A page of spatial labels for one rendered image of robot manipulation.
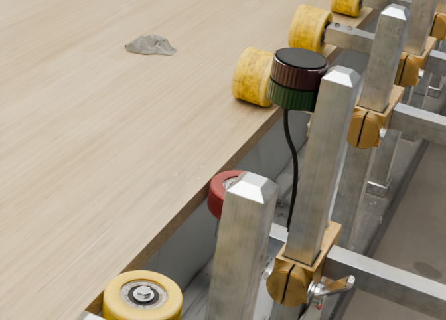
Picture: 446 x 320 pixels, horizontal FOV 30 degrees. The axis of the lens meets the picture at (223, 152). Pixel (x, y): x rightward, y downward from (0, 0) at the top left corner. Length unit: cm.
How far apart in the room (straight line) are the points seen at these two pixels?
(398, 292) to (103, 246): 36
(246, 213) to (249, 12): 99
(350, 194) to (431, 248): 150
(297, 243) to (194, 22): 67
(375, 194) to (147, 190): 58
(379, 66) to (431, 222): 174
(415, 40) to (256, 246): 75
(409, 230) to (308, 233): 180
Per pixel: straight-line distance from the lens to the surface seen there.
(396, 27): 111
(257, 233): 68
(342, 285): 83
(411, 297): 103
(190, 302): 130
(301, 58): 90
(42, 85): 125
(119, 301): 84
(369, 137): 114
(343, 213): 124
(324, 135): 91
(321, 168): 93
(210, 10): 162
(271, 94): 90
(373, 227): 141
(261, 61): 123
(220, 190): 103
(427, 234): 277
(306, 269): 99
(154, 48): 139
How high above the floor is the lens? 145
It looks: 29 degrees down
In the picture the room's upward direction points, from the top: 9 degrees clockwise
